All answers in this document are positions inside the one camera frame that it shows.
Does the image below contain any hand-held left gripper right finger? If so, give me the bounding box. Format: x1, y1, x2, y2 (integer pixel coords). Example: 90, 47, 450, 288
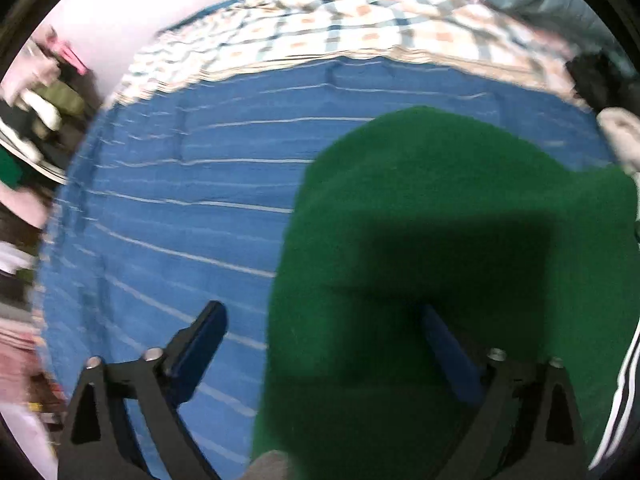
424, 304, 588, 480

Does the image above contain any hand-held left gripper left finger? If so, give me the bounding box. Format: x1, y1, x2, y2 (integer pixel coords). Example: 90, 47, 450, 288
57, 301, 228, 480

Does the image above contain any green varsity jacket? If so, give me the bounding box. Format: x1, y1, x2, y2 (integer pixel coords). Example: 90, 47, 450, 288
250, 105, 640, 480

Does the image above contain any pile of clothes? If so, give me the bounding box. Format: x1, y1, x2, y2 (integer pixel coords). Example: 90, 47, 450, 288
0, 25, 101, 281

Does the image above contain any blue striped bed sheet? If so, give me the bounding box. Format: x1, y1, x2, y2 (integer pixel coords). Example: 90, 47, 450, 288
35, 52, 616, 480

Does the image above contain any grey hoodie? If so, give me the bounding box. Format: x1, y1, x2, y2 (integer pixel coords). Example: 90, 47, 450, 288
597, 107, 640, 176

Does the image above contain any black jacket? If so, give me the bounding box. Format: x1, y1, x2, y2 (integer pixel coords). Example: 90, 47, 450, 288
565, 50, 640, 113

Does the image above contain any plaid bed sheet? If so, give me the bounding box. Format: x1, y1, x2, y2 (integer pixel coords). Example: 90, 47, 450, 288
115, 0, 586, 106

